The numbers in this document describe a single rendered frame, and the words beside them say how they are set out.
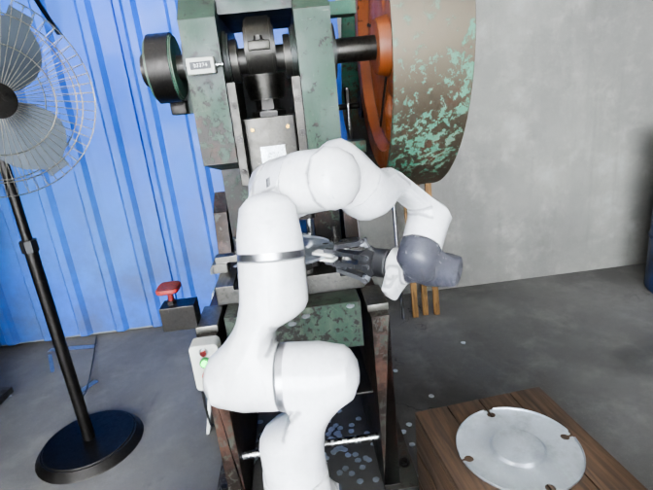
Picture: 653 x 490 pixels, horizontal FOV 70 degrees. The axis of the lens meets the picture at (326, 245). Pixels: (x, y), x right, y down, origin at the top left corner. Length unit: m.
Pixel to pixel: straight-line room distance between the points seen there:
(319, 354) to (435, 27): 0.71
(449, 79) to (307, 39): 0.41
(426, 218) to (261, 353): 0.52
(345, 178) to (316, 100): 0.62
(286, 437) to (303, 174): 0.42
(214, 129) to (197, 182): 1.33
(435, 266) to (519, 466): 0.50
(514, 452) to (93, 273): 2.36
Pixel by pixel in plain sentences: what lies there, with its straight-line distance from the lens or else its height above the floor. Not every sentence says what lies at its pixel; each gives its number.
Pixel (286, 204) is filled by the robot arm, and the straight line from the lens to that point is 0.72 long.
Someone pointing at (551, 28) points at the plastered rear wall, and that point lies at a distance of 2.98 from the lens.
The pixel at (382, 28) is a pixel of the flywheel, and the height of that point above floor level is 1.37.
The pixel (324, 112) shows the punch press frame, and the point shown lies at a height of 1.17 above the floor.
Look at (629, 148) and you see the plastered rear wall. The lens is 3.28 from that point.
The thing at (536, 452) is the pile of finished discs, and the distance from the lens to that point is 1.31.
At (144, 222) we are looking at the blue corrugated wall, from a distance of 2.76.
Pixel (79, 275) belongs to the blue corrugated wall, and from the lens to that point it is 2.98.
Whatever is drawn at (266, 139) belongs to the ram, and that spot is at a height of 1.11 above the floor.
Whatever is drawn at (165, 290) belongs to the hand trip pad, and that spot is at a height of 0.76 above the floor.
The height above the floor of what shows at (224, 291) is 0.69.
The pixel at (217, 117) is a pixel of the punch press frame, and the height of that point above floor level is 1.19.
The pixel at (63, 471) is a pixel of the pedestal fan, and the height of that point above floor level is 0.03.
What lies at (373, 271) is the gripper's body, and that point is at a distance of 1.20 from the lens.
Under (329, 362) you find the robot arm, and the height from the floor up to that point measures 0.82.
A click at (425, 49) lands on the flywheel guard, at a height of 1.28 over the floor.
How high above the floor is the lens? 1.21
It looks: 18 degrees down
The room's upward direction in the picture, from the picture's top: 6 degrees counter-clockwise
